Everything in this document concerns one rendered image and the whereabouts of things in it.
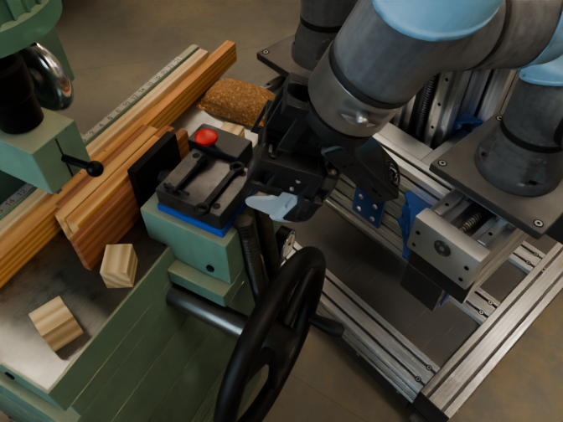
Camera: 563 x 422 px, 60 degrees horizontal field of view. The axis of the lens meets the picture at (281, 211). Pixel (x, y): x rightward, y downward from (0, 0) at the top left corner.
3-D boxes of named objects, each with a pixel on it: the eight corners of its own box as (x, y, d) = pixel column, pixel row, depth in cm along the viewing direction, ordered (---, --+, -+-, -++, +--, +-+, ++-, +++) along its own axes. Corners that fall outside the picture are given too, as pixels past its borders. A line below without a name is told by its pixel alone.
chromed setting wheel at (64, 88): (74, 126, 76) (45, 54, 66) (17, 102, 79) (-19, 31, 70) (88, 115, 77) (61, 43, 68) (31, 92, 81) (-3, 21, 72)
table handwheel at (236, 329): (214, 506, 58) (281, 292, 50) (85, 424, 64) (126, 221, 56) (298, 387, 85) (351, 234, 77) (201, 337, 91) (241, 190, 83)
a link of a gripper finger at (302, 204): (282, 193, 55) (315, 153, 48) (296, 197, 56) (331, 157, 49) (279, 230, 53) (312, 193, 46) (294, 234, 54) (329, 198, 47)
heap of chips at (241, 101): (262, 131, 84) (261, 113, 81) (194, 106, 88) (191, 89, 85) (286, 101, 89) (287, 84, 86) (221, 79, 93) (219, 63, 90)
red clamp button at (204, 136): (209, 151, 64) (209, 144, 63) (190, 143, 65) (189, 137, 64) (222, 136, 65) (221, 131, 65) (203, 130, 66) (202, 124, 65)
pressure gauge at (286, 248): (282, 270, 100) (282, 246, 94) (266, 263, 101) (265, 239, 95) (296, 248, 103) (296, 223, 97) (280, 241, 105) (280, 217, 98)
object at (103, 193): (93, 257, 67) (76, 224, 61) (82, 251, 67) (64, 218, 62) (173, 173, 77) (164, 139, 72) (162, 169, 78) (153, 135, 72)
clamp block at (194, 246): (229, 288, 67) (224, 249, 60) (150, 250, 71) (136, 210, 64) (281, 214, 75) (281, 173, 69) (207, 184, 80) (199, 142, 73)
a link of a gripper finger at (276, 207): (235, 204, 58) (260, 165, 51) (281, 216, 60) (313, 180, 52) (231, 228, 57) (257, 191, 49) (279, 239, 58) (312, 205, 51)
